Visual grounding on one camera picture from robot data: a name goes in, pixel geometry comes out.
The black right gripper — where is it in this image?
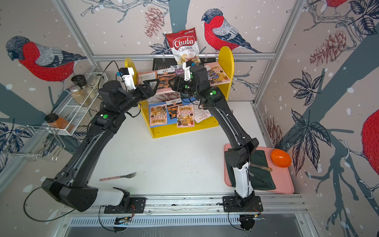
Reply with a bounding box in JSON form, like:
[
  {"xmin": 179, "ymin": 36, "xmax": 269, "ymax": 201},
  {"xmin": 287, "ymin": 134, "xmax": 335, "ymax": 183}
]
[{"xmin": 166, "ymin": 77, "xmax": 199, "ymax": 99}]

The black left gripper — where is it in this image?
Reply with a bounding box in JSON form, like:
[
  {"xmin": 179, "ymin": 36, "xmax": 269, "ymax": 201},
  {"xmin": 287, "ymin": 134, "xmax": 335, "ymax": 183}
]
[{"xmin": 117, "ymin": 78, "xmax": 160, "ymax": 115}]

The marigold seed bag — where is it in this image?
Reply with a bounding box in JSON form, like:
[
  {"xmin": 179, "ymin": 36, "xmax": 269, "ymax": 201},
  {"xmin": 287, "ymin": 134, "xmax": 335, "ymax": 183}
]
[
  {"xmin": 166, "ymin": 98, "xmax": 183, "ymax": 119},
  {"xmin": 157, "ymin": 67, "xmax": 176, "ymax": 89}
]

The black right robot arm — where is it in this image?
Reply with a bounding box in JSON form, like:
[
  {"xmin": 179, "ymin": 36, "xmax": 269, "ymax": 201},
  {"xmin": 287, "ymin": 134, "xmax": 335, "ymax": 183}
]
[{"xmin": 171, "ymin": 61, "xmax": 259, "ymax": 208}]

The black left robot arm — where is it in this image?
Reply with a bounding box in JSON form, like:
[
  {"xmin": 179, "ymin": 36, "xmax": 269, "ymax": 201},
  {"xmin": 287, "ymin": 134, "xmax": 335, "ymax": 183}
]
[{"xmin": 42, "ymin": 79, "xmax": 159, "ymax": 212}]

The orange back-side seed bag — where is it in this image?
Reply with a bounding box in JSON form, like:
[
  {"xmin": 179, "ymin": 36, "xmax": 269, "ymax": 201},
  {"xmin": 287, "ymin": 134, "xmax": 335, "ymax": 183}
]
[{"xmin": 137, "ymin": 71, "xmax": 158, "ymax": 85}]

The large shop seed bag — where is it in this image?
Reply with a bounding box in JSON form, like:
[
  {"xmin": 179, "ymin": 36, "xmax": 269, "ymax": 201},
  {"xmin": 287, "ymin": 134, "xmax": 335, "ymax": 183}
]
[{"xmin": 149, "ymin": 104, "xmax": 167, "ymax": 127}]

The yellow wooden shelf unit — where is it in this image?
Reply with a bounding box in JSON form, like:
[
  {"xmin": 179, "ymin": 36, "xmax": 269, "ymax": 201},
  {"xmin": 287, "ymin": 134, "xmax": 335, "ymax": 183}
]
[{"xmin": 141, "ymin": 46, "xmax": 235, "ymax": 139}]

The pink shop seed bag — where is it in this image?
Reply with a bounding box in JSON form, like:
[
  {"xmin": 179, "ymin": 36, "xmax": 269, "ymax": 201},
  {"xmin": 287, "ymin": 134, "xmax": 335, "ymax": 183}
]
[{"xmin": 177, "ymin": 105, "xmax": 195, "ymax": 128}]

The white text seed bag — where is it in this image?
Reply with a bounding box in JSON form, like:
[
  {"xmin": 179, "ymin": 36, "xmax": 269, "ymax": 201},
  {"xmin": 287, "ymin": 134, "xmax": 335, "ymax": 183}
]
[{"xmin": 194, "ymin": 105, "xmax": 212, "ymax": 123}]

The shop picture seed bag top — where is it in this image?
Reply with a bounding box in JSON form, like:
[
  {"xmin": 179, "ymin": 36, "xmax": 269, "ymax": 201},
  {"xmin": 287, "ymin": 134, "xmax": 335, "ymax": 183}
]
[{"xmin": 205, "ymin": 65, "xmax": 231, "ymax": 86}]

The red Chuba chips bag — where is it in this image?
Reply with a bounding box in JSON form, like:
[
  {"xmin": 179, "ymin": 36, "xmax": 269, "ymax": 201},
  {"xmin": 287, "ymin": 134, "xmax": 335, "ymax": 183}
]
[{"xmin": 166, "ymin": 28, "xmax": 200, "ymax": 65}]

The black lid spice jar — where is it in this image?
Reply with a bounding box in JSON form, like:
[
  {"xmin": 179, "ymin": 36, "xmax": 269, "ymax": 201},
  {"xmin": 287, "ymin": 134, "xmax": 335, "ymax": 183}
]
[{"xmin": 71, "ymin": 75, "xmax": 96, "ymax": 100}]

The beige spice jar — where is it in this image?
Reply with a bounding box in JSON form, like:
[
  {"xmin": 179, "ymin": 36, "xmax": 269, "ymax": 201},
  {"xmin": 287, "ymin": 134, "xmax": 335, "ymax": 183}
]
[{"xmin": 69, "ymin": 85, "xmax": 91, "ymax": 107}]

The orange spice jar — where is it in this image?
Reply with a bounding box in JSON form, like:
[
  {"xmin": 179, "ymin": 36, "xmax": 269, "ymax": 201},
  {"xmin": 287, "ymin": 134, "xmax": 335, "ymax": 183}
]
[{"xmin": 44, "ymin": 113, "xmax": 69, "ymax": 129}]

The orange bowl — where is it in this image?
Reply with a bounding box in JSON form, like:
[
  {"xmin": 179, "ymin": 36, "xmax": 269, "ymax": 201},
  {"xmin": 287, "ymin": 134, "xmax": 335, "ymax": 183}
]
[{"xmin": 270, "ymin": 149, "xmax": 292, "ymax": 168}]

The dark green cloth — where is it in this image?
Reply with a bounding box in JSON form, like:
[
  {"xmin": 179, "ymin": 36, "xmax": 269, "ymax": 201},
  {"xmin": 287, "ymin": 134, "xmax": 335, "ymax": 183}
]
[{"xmin": 226, "ymin": 150, "xmax": 276, "ymax": 191}]

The pink tray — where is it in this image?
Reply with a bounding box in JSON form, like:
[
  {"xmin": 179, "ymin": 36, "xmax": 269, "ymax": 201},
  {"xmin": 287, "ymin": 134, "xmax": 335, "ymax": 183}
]
[{"xmin": 223, "ymin": 143, "xmax": 295, "ymax": 195}]

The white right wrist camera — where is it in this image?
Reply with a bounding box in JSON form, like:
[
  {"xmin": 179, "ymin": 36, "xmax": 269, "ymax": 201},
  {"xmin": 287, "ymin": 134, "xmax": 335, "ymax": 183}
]
[{"xmin": 182, "ymin": 61, "xmax": 193, "ymax": 82}]

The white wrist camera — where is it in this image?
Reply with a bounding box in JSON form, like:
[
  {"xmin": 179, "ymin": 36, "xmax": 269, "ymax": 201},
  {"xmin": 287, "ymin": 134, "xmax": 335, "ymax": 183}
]
[
  {"xmin": 120, "ymin": 67, "xmax": 136, "ymax": 91},
  {"xmin": 182, "ymin": 61, "xmax": 193, "ymax": 82}
]

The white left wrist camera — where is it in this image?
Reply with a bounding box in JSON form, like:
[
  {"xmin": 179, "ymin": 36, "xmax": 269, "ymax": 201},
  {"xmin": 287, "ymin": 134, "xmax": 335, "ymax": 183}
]
[{"xmin": 120, "ymin": 67, "xmax": 136, "ymax": 91}]

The white wire spice rack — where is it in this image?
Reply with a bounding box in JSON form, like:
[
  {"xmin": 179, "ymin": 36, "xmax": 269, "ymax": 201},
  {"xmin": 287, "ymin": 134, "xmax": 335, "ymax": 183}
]
[{"xmin": 48, "ymin": 72, "xmax": 109, "ymax": 136}]

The pink handled fork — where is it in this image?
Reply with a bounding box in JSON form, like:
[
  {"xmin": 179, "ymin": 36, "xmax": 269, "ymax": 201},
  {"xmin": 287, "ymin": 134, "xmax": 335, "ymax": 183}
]
[{"xmin": 99, "ymin": 172, "xmax": 137, "ymax": 182}]

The colourful handled spoon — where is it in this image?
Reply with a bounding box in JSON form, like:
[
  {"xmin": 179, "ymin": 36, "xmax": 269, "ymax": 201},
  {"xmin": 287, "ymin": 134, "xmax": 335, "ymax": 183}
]
[{"xmin": 250, "ymin": 164, "xmax": 273, "ymax": 172}]

